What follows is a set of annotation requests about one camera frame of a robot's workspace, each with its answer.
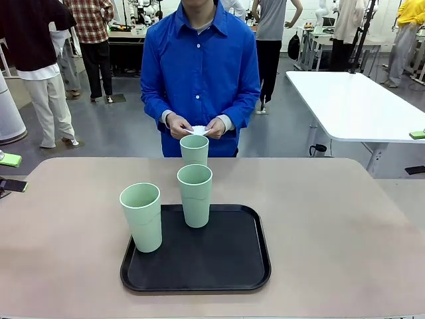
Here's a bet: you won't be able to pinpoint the figure white top grey trousers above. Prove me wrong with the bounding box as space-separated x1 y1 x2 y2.
49 23 82 100

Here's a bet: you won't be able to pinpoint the white table leg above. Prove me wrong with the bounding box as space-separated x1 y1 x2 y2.
308 111 333 157
361 142 386 177

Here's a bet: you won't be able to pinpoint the figure grey shirt black trousers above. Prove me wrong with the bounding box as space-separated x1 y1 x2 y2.
251 0 303 114

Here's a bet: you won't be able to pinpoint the white background desk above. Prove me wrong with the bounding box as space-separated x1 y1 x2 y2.
297 25 383 72

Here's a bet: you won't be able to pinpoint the dark background desk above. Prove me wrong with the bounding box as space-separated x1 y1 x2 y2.
108 29 147 78

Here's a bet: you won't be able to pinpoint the person's right hand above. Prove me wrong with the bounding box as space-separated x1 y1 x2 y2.
165 112 194 140

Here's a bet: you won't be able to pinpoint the white background humanoid robot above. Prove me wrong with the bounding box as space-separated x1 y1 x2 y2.
127 0 163 26

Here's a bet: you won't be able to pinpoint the figure dark top beige trousers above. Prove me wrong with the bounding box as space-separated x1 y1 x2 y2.
0 0 80 150

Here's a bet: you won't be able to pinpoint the black plastic serving tray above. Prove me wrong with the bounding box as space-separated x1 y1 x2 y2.
120 203 272 293

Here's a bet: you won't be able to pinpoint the person in blue shirt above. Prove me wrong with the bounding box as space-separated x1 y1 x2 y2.
139 0 262 158

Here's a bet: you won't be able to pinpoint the white table top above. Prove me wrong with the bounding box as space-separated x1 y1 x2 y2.
285 70 425 144

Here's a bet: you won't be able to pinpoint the white cylindrical air purifier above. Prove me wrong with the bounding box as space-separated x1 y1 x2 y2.
0 71 28 146

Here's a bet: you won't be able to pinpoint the white scalloped paper coaster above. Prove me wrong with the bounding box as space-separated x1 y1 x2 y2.
183 124 212 137

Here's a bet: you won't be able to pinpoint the figure in beige coat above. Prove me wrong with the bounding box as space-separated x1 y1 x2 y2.
330 0 366 72

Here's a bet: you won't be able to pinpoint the person's right forearm blue sleeve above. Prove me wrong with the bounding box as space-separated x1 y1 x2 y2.
140 91 177 129

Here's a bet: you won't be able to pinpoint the black tripod stand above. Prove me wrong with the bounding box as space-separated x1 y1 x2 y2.
347 0 379 74

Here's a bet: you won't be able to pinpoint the person in yellow top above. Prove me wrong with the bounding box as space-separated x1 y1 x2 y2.
381 0 425 88

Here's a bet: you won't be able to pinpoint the person in plaid shirt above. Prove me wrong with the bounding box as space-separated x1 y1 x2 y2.
62 0 116 104

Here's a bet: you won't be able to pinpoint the person's left forearm blue sleeve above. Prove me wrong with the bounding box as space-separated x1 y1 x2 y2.
215 92 262 133

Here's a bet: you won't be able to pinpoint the pale green plastic cup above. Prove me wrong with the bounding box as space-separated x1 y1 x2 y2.
176 163 213 229
179 134 210 167
119 182 163 254

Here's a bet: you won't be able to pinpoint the black hanging bag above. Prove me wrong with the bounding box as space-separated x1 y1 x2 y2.
287 31 301 61

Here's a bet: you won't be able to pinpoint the person's left hand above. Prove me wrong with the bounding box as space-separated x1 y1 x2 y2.
205 117 227 140

